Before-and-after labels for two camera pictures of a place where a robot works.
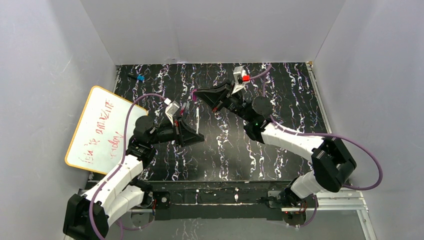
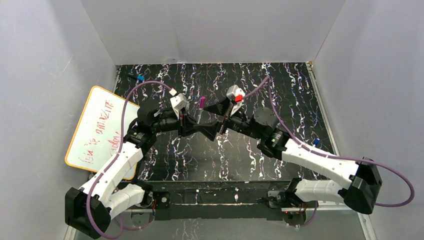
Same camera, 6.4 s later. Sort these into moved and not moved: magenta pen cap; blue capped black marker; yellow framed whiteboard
Moved: magenta pen cap
Not moved: blue capped black marker; yellow framed whiteboard
